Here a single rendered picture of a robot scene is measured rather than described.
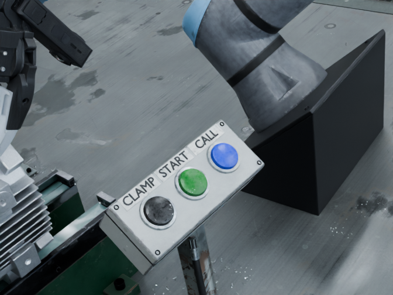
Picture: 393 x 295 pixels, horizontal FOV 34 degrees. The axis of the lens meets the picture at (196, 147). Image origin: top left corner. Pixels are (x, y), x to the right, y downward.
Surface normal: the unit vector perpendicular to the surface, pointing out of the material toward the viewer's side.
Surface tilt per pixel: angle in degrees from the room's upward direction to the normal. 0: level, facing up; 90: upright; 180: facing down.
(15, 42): 90
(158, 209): 36
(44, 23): 92
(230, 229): 0
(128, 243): 90
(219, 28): 74
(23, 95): 94
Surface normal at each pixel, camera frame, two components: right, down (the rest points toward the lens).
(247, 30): -0.05, 0.68
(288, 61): 0.18, -0.48
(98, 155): -0.15, -0.80
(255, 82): -0.54, 0.14
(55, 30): 0.73, 0.33
